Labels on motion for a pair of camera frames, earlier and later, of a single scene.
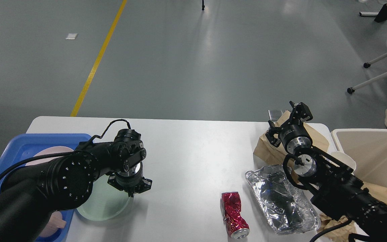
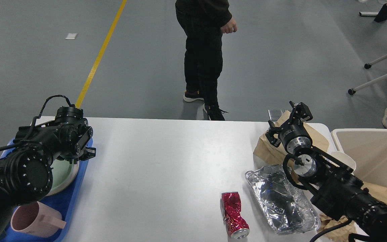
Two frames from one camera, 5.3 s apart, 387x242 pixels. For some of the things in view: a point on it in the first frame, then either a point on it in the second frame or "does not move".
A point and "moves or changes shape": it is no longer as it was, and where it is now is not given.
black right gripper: x=295 y=137 does not move
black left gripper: x=129 y=180 → x=90 y=152
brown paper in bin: x=383 y=194 does not move
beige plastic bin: x=381 y=156 does not move
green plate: x=105 y=201 moves or changes shape
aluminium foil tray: x=289 y=210 does not move
